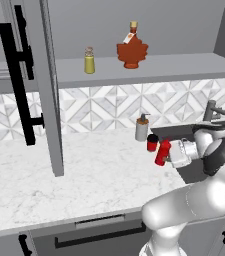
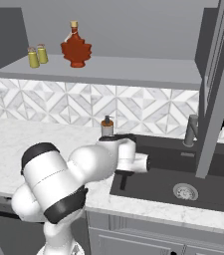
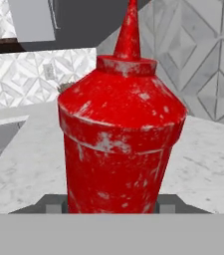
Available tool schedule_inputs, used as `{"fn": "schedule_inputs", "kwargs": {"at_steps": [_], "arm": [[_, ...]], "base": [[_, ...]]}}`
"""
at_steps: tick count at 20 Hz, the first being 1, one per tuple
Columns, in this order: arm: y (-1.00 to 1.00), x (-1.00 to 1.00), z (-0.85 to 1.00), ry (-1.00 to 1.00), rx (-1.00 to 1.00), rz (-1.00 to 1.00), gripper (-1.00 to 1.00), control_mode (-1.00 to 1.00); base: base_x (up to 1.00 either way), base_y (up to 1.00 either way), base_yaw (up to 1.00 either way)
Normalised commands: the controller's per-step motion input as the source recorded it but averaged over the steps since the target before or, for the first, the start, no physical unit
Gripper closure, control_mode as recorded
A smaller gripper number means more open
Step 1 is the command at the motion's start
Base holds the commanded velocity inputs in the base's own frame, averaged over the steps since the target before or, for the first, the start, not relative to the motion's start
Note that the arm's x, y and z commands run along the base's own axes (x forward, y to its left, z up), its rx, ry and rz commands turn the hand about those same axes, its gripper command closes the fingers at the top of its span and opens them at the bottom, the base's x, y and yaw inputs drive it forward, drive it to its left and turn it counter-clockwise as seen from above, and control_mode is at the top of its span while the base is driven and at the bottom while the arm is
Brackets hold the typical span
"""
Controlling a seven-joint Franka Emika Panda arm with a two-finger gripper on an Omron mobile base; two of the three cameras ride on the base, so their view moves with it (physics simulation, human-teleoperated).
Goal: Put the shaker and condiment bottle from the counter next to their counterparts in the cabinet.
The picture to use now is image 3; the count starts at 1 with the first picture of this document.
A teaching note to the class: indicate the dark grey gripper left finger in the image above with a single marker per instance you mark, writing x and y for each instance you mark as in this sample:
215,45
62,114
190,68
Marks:
52,204

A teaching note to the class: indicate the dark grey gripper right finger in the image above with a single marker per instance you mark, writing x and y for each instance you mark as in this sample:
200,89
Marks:
173,204

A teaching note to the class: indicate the red condiment bottle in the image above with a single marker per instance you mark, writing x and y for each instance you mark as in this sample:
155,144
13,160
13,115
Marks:
120,132

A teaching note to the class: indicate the grey cabinet door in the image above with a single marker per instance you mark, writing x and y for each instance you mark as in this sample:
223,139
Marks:
34,18

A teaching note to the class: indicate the white wall outlet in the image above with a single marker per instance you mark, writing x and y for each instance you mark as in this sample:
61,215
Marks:
49,71

